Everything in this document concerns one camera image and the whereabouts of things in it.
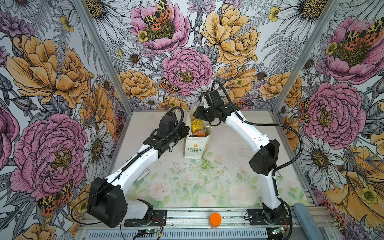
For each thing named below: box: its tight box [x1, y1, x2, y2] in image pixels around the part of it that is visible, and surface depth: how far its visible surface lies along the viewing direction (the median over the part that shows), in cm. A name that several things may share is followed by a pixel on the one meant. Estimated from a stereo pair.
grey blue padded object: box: [293, 203, 324, 240], surface depth 72 cm
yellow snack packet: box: [191, 118, 204, 133], surface depth 89 cm
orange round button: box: [209, 212, 222, 229], surface depth 68 cm
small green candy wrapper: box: [201, 158, 215, 170], surface depth 91 cm
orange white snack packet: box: [197, 129, 207, 138], surface depth 90 cm
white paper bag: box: [183, 108, 213, 160], surface depth 86 cm
